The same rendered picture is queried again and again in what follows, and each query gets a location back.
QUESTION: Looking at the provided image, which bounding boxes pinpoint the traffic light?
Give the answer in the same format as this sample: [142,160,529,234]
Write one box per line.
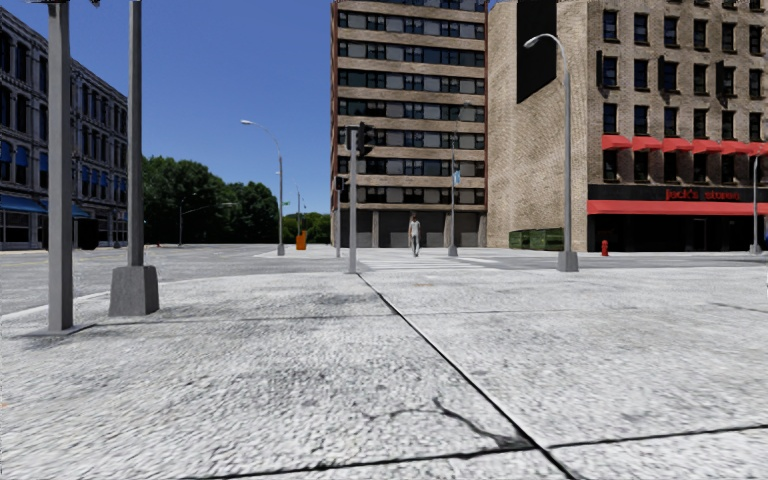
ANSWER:
[334,175,347,259]
[344,121,376,275]

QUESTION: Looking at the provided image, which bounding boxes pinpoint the grey street lamp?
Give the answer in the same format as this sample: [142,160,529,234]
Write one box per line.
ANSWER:
[523,32,580,273]
[240,118,287,257]
[177,201,240,248]

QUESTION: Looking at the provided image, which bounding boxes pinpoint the tan brick banded building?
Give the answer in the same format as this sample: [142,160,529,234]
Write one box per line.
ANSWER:
[329,0,488,249]

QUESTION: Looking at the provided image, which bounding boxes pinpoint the trees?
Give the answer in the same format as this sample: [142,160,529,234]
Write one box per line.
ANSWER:
[141,155,332,245]

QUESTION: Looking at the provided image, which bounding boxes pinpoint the grey pole with concrete base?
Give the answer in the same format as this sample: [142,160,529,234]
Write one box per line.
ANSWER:
[108,0,161,317]

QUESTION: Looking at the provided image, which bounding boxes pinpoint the dark bin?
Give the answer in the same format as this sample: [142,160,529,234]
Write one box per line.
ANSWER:
[77,217,100,251]

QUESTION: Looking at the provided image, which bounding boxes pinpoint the tan brick building red awnings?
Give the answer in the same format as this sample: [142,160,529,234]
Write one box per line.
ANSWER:
[485,0,768,253]

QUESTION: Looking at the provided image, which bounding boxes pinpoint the grey stone building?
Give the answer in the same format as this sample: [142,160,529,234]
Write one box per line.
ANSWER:
[0,7,130,251]

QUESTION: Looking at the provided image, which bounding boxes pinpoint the sign on a post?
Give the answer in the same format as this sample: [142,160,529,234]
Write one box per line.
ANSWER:
[446,139,463,258]

